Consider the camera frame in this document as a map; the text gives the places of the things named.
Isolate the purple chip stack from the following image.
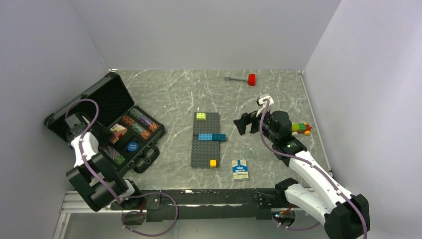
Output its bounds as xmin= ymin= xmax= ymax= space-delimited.
xmin=139 ymin=115 xmax=153 ymax=127

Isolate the green striped chip stack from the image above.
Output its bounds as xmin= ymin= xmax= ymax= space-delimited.
xmin=101 ymin=145 xmax=125 ymax=165

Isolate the lime green lego brick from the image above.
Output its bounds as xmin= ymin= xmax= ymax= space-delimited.
xmin=196 ymin=113 xmax=207 ymax=120

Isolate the black poker chip case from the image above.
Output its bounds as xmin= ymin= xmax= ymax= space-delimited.
xmin=44 ymin=72 xmax=165 ymax=175

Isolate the lower grey lego baseplate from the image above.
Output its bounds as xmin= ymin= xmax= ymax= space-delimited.
xmin=190 ymin=134 xmax=220 ymax=168

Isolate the red block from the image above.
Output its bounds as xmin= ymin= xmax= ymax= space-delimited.
xmin=247 ymin=74 xmax=256 ymax=86

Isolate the clear round plastic disc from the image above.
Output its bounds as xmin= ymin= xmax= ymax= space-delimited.
xmin=241 ymin=148 xmax=255 ymax=160

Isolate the grey cylinder tool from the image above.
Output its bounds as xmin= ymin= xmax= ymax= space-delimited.
xmin=223 ymin=76 xmax=248 ymax=82

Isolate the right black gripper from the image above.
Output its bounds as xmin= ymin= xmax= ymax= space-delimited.
xmin=234 ymin=106 xmax=279 ymax=143

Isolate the colourful lego toy car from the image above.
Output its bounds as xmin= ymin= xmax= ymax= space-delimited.
xmin=292 ymin=122 xmax=312 ymax=136

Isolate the red playing card deck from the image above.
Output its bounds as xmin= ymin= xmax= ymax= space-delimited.
xmin=109 ymin=123 xmax=127 ymax=144

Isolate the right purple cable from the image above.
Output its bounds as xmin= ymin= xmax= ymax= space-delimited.
xmin=258 ymin=98 xmax=368 ymax=239

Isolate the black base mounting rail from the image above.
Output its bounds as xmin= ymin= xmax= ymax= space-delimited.
xmin=110 ymin=188 xmax=294 ymax=222

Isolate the dark blue lego brick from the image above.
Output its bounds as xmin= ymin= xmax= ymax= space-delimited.
xmin=211 ymin=133 xmax=226 ymax=142

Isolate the small yellow lego brick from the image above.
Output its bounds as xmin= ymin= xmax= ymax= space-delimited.
xmin=210 ymin=159 xmax=217 ymax=168

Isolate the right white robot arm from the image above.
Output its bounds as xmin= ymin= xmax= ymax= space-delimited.
xmin=233 ymin=111 xmax=370 ymax=239

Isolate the orange black chip stack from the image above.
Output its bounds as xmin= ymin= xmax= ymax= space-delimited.
xmin=121 ymin=115 xmax=136 ymax=127

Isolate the light blue lego brick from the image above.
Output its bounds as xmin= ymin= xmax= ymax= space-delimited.
xmin=198 ymin=133 xmax=212 ymax=141

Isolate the blue texas holdem card box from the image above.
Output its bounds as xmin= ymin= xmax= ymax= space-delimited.
xmin=232 ymin=159 xmax=249 ymax=180

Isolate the green blue chip stack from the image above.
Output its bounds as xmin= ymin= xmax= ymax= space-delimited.
xmin=129 ymin=108 xmax=144 ymax=121

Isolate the grey lego baseplate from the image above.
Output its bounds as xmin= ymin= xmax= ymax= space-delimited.
xmin=190 ymin=134 xmax=220 ymax=168
xmin=193 ymin=112 xmax=220 ymax=134

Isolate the upper grey lego baseplate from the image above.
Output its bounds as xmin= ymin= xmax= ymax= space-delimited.
xmin=193 ymin=112 xmax=220 ymax=134

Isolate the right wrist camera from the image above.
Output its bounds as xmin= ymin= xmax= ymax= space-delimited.
xmin=257 ymin=94 xmax=274 ymax=108

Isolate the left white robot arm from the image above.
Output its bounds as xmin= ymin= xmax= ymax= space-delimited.
xmin=65 ymin=113 xmax=143 ymax=212

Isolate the blue small blind button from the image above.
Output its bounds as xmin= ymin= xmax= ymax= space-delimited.
xmin=127 ymin=142 xmax=139 ymax=152

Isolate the red tan chip stack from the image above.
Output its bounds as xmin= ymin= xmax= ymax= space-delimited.
xmin=148 ymin=122 xmax=160 ymax=132

